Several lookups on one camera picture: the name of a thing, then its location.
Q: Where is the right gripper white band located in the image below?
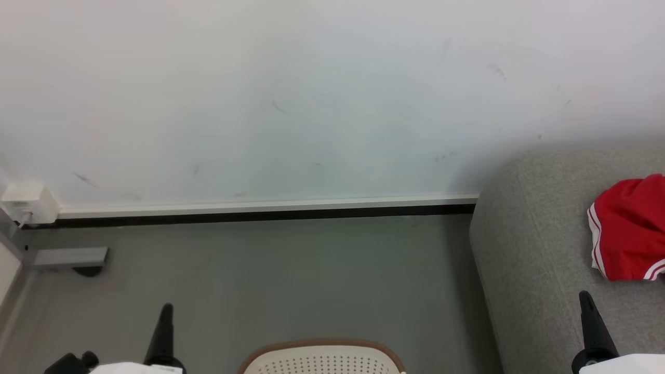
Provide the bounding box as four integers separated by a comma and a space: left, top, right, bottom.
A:
571, 291, 665, 374

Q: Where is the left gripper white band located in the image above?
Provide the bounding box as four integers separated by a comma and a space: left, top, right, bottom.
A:
88, 303, 187, 374

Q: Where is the red garment with white stripes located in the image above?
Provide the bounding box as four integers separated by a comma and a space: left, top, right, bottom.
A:
587, 173, 665, 282

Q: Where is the grey fabric sofa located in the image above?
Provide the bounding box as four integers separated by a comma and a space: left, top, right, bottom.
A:
469, 148, 665, 374

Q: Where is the white perforated laundry basket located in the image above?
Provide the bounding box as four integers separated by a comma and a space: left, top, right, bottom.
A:
237, 339, 407, 374

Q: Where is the white baseboard strip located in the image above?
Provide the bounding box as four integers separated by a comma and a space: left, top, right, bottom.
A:
57, 194, 480, 219

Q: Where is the grey metal frame leg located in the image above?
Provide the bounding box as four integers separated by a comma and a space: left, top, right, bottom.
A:
0, 208, 110, 277

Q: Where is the white wall socket box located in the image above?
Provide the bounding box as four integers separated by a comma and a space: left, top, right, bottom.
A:
0, 182, 61, 228

